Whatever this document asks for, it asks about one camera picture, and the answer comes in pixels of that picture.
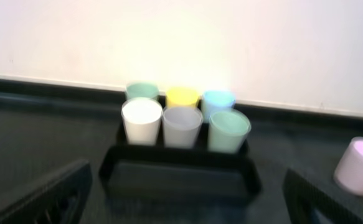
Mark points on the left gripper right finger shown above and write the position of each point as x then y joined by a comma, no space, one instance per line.
315,199

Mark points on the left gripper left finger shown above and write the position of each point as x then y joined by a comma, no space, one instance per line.
49,196

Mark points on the pink cup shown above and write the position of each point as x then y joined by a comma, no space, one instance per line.
358,168

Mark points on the green cup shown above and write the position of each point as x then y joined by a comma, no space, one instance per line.
228,132
141,90

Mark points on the white cup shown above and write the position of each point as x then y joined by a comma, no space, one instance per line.
141,123

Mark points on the black tray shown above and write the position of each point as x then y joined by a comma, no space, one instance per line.
175,177

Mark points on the blue cup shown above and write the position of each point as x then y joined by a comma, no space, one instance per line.
216,101

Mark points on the grey cup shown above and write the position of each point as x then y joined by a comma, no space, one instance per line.
181,129

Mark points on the yellow cup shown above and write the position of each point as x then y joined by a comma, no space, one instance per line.
182,97

